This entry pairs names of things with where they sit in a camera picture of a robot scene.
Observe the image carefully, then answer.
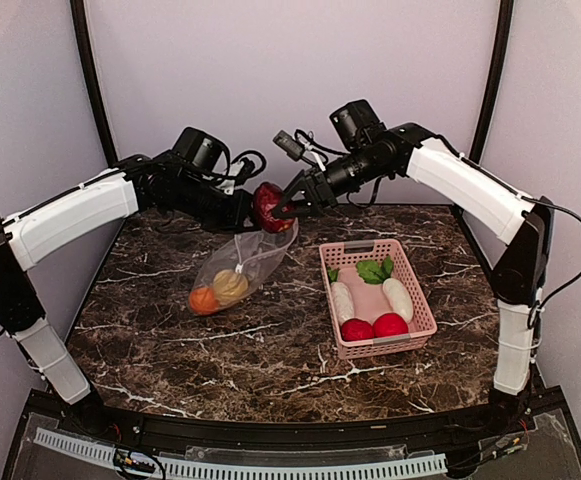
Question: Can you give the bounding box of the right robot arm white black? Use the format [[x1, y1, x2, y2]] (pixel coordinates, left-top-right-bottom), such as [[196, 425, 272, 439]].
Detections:
[[272, 99, 560, 395]]

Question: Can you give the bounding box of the orange tangerine toy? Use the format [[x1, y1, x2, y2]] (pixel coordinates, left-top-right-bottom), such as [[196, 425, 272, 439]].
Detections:
[[188, 286, 220, 315]]

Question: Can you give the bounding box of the green leaf toy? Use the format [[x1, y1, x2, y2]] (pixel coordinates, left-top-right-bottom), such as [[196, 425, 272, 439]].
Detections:
[[326, 256, 394, 286]]

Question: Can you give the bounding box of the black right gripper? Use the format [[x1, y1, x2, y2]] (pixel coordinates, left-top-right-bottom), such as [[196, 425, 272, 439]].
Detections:
[[272, 145, 389, 216]]

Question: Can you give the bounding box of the white bun toy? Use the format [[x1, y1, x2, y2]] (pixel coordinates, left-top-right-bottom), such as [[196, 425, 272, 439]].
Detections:
[[382, 278, 414, 323], [331, 282, 355, 325]]

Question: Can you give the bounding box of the dark red onion toy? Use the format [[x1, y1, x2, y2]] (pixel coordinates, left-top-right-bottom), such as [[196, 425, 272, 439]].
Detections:
[[253, 182, 295, 234]]

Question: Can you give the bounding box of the white bun toy lower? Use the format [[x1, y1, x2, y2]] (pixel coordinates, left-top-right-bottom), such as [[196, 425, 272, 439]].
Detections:
[[331, 282, 355, 325]]

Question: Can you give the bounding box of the black frame post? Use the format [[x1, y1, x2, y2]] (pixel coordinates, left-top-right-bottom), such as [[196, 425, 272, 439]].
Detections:
[[469, 0, 515, 164], [69, 0, 118, 166]]

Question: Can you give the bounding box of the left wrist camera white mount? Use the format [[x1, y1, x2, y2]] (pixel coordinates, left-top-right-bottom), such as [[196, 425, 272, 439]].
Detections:
[[217, 158, 254, 195]]

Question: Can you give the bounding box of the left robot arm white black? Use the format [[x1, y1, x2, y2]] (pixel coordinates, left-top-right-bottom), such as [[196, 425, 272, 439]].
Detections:
[[0, 127, 267, 436]]

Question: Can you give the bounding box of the left black frame post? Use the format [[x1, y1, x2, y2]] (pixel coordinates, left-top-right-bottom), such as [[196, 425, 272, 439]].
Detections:
[[69, 0, 118, 166]]

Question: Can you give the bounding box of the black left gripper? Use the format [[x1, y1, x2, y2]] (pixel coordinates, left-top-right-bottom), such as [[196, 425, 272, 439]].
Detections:
[[174, 173, 264, 233]]

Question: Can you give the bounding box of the yellow lemon toy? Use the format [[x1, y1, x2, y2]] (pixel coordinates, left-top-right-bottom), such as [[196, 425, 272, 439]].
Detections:
[[212, 269, 249, 306]]

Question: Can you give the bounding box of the red apple toy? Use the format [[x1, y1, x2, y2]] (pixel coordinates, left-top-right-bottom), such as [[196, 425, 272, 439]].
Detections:
[[340, 318, 374, 342], [373, 313, 409, 338]]

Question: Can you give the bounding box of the white slotted cable duct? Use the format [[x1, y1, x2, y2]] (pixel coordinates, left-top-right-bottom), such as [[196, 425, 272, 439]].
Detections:
[[33, 427, 449, 479]]

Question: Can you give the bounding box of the white bun toy upper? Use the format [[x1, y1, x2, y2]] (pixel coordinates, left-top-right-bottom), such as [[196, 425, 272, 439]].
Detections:
[[382, 278, 414, 323]]

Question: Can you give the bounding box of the black front rail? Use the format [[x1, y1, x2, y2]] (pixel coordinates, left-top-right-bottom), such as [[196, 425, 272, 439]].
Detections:
[[19, 384, 571, 466]]

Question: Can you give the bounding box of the pink plastic basket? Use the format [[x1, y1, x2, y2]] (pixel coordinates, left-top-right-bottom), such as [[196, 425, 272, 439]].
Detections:
[[319, 239, 437, 360]]

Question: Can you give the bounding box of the clear zip top bag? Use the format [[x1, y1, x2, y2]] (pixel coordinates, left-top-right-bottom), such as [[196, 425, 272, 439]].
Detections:
[[188, 222, 299, 316]]

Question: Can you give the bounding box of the right black frame post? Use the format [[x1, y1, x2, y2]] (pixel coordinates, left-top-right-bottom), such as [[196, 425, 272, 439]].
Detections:
[[469, 0, 515, 164]]

